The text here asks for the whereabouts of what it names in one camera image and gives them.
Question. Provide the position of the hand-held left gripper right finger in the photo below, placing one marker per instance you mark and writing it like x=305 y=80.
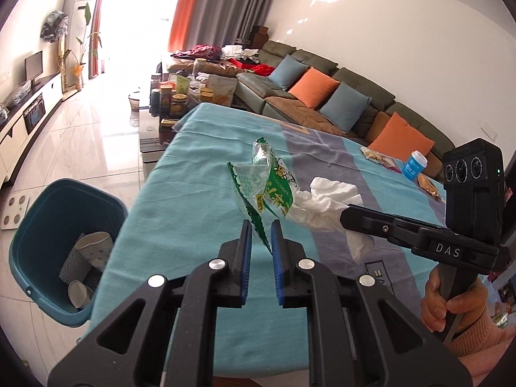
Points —
x=276 y=266

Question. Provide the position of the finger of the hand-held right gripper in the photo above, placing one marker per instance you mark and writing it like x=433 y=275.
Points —
x=379 y=223

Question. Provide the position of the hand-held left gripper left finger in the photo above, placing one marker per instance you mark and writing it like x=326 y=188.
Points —
x=246 y=266

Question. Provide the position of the white tissue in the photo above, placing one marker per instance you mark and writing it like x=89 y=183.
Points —
x=326 y=205

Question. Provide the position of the green clear snack wrapper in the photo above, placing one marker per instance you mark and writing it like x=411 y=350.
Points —
x=263 y=153
x=270 y=197

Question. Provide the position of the white printed paper cup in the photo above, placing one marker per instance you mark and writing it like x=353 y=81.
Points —
x=94 y=250
x=80 y=294

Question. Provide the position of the white foam fruit net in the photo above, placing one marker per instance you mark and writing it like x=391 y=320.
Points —
x=74 y=266

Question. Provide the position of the teal plastic bin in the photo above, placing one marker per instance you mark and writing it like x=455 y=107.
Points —
x=48 y=209

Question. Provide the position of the person's right forearm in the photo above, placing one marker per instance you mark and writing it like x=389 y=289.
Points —
x=483 y=346

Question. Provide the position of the person's right hand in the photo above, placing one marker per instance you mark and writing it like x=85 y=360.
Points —
x=431 y=306

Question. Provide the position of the gold foil snack packet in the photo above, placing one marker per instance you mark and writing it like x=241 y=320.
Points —
x=429 y=186

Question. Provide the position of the dark red snack packet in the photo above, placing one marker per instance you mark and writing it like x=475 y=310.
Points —
x=392 y=165

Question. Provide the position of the blue cup with white lid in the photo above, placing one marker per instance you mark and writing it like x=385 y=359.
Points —
x=414 y=167

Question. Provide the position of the clear cracker packet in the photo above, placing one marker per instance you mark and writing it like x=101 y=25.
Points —
x=373 y=154

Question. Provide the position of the orange cushion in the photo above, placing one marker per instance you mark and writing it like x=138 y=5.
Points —
x=401 y=139
x=314 y=88

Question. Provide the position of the blue grey printed tablecloth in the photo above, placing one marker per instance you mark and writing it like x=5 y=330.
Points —
x=193 y=193

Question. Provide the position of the blue cushion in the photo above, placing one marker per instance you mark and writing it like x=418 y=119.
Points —
x=286 y=72
x=346 y=107

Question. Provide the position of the brown sofa seat pad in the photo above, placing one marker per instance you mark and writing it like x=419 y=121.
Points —
x=298 y=113

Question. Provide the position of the green sofa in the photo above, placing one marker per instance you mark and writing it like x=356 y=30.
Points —
x=363 y=80

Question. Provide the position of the dark glass coffee table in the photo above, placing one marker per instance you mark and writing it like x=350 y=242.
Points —
x=149 y=137

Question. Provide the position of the glass jar with brown lid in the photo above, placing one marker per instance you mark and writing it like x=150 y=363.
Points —
x=179 y=105
x=206 y=95

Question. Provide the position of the beige snack bag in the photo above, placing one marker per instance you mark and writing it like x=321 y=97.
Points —
x=221 y=90

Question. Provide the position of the green carton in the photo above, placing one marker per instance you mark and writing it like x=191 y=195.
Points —
x=182 y=84

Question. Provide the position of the red box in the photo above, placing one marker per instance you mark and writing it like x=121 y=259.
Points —
x=258 y=68

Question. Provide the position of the white clothes pile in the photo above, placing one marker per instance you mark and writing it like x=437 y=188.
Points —
x=238 y=51

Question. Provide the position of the dark red clothes pile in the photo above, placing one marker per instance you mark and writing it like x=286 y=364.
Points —
x=197 y=52

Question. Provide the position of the brown cardboard boxes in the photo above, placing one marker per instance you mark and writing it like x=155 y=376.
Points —
x=259 y=36

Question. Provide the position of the white bathroom scale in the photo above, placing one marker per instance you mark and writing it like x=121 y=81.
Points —
x=12 y=213

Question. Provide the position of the white black tv cabinet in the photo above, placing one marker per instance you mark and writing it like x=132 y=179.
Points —
x=24 y=129

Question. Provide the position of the tall leafy plant yellow pot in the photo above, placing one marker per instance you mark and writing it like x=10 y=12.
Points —
x=82 y=52

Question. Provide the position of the grey and orange curtain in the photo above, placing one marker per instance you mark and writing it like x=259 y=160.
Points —
x=98 y=24

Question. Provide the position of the clear plastic bag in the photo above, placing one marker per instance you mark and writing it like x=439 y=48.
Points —
x=18 y=92

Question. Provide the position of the black monitor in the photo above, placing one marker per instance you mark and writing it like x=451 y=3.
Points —
x=34 y=66

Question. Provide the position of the white standing air conditioner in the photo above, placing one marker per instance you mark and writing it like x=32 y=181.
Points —
x=78 y=20

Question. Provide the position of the cloth covered standing fan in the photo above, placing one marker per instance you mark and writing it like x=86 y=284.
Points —
x=54 y=26

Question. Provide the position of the white wall socket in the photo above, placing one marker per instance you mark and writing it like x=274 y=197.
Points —
x=489 y=129

